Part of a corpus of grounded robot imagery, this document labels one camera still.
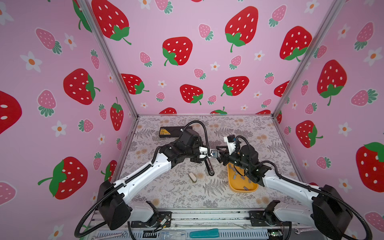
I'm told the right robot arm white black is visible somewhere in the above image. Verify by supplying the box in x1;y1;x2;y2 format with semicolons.
209;135;373;240

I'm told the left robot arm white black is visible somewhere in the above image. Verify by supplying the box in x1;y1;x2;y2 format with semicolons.
74;126;218;238

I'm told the black tool case yellow label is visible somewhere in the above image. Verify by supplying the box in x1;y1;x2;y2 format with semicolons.
159;126;184;138

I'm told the yellow plastic tray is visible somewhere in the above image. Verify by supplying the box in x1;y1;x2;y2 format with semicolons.
227;164;259;193

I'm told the beige eraser left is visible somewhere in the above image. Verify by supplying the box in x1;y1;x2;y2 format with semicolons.
188;173;197;183

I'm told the teal handled tool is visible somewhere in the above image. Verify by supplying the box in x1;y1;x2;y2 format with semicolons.
189;229;220;239

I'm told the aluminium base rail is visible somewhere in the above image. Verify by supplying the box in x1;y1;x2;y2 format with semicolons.
89;208;304;240

